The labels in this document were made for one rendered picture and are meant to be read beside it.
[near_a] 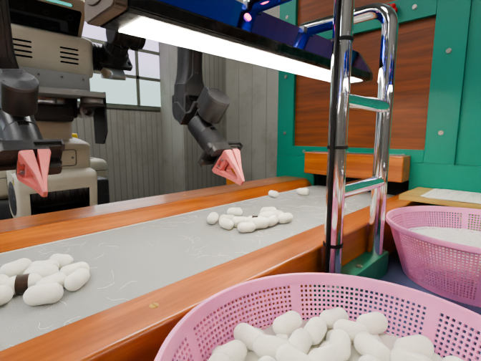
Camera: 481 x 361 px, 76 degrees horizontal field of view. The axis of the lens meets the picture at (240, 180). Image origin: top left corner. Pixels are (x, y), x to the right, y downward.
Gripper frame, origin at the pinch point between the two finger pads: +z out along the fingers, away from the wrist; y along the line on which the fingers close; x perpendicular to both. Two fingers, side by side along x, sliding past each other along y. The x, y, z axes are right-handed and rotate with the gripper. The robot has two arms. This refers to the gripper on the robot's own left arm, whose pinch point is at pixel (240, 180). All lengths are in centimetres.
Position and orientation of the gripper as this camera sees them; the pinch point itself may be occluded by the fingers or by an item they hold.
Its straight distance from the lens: 68.5
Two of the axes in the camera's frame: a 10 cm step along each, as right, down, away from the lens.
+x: -4.6, 6.8, 5.7
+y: 7.0, -1.2, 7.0
